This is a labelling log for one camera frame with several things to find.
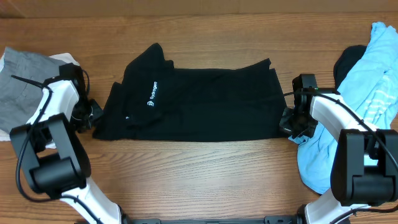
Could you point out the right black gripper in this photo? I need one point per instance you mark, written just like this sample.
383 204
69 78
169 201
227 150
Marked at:
292 121

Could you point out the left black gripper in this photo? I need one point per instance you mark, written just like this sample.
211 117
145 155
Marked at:
97 111

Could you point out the black t-shirt with white logo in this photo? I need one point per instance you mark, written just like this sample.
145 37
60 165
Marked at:
158 102

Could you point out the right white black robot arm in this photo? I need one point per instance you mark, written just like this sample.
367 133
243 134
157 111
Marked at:
364 172

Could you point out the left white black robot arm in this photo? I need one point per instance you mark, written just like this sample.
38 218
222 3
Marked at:
51 161

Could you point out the grey folded shorts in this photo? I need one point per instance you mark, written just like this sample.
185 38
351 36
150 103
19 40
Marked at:
19 100

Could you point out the light blue t-shirt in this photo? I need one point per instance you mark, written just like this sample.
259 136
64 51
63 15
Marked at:
369 90

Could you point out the dark navy garment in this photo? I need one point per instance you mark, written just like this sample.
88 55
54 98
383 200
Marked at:
346 62

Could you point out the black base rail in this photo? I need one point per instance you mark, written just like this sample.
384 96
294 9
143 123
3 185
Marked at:
214 221

